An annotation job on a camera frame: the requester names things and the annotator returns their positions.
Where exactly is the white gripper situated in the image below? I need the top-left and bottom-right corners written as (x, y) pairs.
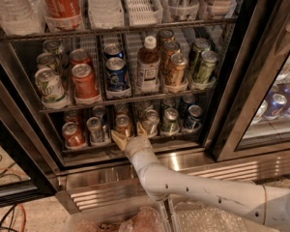
top-left (111, 122), bottom-right (153, 160)

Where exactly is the orange can bottom shelf front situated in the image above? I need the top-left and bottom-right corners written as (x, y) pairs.
top-left (115, 114), bottom-right (133, 137)

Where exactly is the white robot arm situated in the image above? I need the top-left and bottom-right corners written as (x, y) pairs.
top-left (111, 130), bottom-right (290, 232)

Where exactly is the silver white can bottom front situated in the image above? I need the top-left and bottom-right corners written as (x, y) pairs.
top-left (142, 109), bottom-right (160, 136)

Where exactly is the silver can bottom shelf front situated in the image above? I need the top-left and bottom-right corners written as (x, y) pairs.
top-left (86, 117), bottom-right (105, 143)

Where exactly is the green can bottom shelf front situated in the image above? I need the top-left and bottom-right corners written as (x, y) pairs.
top-left (161, 108), bottom-right (179, 134)

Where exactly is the green can shelf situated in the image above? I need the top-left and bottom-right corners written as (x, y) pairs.
top-left (161, 108), bottom-right (179, 134)
top-left (192, 50), bottom-right (218, 84)

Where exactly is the red can bottom shelf front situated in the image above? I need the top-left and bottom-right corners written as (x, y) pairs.
top-left (62, 122), bottom-right (85, 147)

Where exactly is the red can shelf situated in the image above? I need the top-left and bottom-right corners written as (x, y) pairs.
top-left (72, 64), bottom-right (100, 99)
top-left (70, 48), bottom-right (93, 67)
top-left (62, 122), bottom-right (85, 147)

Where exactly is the blue pepsi can middle front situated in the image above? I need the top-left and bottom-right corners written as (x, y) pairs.
top-left (105, 57), bottom-right (129, 92)

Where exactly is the blue can bottom shelf front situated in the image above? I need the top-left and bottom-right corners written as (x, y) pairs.
top-left (183, 104), bottom-right (203, 131)

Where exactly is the blue can shelf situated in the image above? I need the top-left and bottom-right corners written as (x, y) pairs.
top-left (103, 43), bottom-right (124, 60)
top-left (183, 104), bottom-right (203, 131)

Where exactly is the red can middle shelf front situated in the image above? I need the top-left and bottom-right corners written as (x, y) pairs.
top-left (72, 64), bottom-right (100, 99)

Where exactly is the gold can middle shelf front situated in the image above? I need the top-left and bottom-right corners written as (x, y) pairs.
top-left (164, 53), bottom-right (189, 86)

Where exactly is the blue can middle shelf rear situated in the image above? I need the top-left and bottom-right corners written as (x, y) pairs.
top-left (103, 43), bottom-right (124, 60)

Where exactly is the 7up can middle shelf front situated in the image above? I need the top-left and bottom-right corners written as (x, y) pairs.
top-left (35, 68), bottom-right (67, 103)

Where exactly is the red can middle shelf rear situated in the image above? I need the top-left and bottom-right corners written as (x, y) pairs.
top-left (70, 48), bottom-right (93, 67)

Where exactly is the open fridge glass door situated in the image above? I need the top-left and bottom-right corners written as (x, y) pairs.
top-left (0, 45), bottom-right (61, 211)

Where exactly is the green can middle shelf front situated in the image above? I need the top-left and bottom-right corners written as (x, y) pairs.
top-left (192, 50), bottom-right (218, 84)

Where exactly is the green can middle rear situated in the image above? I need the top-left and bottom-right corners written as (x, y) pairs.
top-left (188, 38), bottom-right (211, 74)

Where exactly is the blue pepsi can right fridge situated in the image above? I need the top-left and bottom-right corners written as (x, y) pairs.
top-left (264, 93), bottom-right (287, 120)

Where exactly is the red cola bottle top shelf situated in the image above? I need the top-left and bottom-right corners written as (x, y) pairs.
top-left (44, 0), bottom-right (82, 31)

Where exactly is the clear water bottle top shelf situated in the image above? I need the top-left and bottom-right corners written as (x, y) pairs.
top-left (0, 0), bottom-right (45, 36)

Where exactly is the left clear plastic bin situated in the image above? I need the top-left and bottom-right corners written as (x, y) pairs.
top-left (61, 196), bottom-right (172, 232)

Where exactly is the clear plastic bin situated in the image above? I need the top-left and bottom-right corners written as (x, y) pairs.
top-left (168, 195), bottom-right (280, 232)
top-left (61, 196), bottom-right (172, 232)

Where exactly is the tea bottle white cap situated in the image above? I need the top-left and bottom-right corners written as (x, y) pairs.
top-left (137, 36), bottom-right (160, 93)

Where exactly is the right clear plastic bin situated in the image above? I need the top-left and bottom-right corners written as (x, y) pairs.
top-left (168, 195), bottom-right (280, 232)

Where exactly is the orange cable on floor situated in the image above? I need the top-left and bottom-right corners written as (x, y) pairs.
top-left (0, 167), bottom-right (27, 232)

